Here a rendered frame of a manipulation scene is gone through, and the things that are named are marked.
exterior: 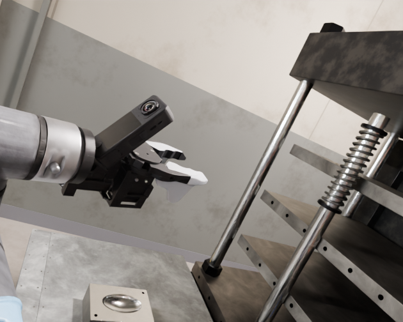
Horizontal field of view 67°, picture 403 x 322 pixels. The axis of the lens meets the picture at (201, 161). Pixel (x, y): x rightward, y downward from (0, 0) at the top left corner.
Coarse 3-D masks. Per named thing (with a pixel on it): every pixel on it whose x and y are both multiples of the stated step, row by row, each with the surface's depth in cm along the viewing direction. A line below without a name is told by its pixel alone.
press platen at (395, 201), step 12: (300, 156) 135; (312, 156) 129; (324, 168) 122; (336, 168) 117; (360, 180) 107; (372, 180) 132; (360, 192) 106; (372, 192) 102; (384, 192) 98; (396, 192) 115; (384, 204) 97; (396, 204) 94
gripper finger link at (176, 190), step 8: (168, 168) 43; (176, 168) 45; (184, 168) 47; (192, 176) 46; (200, 176) 48; (160, 184) 45; (168, 184) 46; (176, 184) 46; (184, 184) 47; (192, 184) 47; (200, 184) 48; (168, 192) 47; (176, 192) 47; (184, 192) 48; (168, 200) 47; (176, 200) 48
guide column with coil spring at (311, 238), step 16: (384, 128) 101; (368, 144) 101; (352, 160) 103; (336, 192) 105; (320, 208) 108; (336, 208) 106; (320, 224) 107; (304, 240) 110; (304, 256) 110; (288, 272) 112; (288, 288) 113; (272, 304) 115; (256, 320) 119; (272, 320) 116
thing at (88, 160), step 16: (80, 128) 38; (144, 144) 45; (96, 160) 39; (128, 160) 40; (144, 160) 41; (160, 160) 43; (80, 176) 37; (96, 176) 41; (112, 176) 42; (128, 176) 41; (144, 176) 43; (64, 192) 39; (112, 192) 43; (128, 192) 43; (144, 192) 44
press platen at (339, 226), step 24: (264, 192) 144; (288, 216) 126; (312, 216) 135; (336, 216) 160; (336, 240) 114; (360, 240) 131; (384, 240) 155; (336, 264) 102; (360, 264) 99; (384, 264) 112; (360, 288) 93; (384, 288) 88
